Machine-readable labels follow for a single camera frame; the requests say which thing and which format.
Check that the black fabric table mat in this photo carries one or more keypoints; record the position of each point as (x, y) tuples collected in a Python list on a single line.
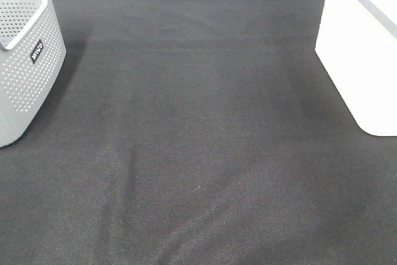
[(196, 132)]

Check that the white plastic storage bin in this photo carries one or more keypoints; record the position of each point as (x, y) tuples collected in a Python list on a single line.
[(356, 44)]

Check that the grey perforated plastic basket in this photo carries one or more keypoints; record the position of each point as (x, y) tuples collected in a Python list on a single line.
[(32, 54)]

